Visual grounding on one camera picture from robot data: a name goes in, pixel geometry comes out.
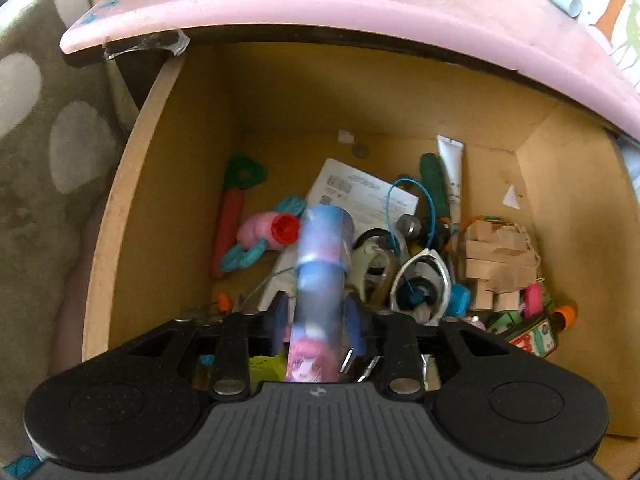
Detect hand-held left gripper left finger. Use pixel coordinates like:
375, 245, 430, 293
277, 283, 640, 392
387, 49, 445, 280
107, 291, 292, 402

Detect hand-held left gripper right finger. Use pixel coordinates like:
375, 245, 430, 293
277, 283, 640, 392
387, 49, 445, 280
344, 294, 527, 402

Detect blue pink printed tube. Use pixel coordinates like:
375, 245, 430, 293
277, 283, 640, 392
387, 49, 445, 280
284, 204, 357, 386

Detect wooden drawer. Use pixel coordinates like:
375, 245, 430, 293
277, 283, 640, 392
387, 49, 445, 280
81, 40, 640, 442

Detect cream plastic tool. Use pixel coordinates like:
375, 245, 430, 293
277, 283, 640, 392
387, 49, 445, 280
349, 242, 397, 303

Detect yellow green object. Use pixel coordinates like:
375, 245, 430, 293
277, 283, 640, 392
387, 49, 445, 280
249, 354, 292, 385

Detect pink toy with red cap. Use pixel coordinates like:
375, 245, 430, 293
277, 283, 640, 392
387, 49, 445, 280
237, 210, 302, 254

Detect orange carrot toy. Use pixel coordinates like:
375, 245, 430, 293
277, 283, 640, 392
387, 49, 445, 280
210, 154, 269, 281

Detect metal knob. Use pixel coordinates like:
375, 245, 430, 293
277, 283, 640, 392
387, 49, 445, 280
397, 214, 427, 240

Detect white paper leaflet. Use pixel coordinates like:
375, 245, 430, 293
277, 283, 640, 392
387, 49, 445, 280
304, 157, 421, 242

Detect pile of wooden blocks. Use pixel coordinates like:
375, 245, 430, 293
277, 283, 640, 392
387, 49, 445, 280
457, 219, 542, 312

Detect pink small toy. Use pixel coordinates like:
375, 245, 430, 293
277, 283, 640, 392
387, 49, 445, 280
522, 282, 544, 319

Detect green bottle with orange cap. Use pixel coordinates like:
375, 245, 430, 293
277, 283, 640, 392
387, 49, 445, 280
487, 305, 579, 359

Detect white squeeze tube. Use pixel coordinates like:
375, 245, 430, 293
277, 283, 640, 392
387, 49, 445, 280
436, 135, 467, 227

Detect grey spotted blanket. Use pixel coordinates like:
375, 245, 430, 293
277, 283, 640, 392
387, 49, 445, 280
0, 0, 142, 461

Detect clear tape piece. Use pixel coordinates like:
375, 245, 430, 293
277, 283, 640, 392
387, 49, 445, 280
102, 30, 191, 62

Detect pink table top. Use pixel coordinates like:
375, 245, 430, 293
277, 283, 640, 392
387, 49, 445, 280
60, 0, 640, 142

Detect animal printed cloth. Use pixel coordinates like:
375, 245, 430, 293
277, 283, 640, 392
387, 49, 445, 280
560, 0, 640, 86

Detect teal plastic chain links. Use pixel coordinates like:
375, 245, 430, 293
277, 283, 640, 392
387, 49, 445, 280
220, 195, 307, 272

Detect white frame goggles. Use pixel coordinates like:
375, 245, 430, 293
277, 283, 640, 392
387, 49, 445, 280
389, 247, 454, 322

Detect blue cord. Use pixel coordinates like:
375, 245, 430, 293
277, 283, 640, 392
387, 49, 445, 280
384, 177, 440, 262

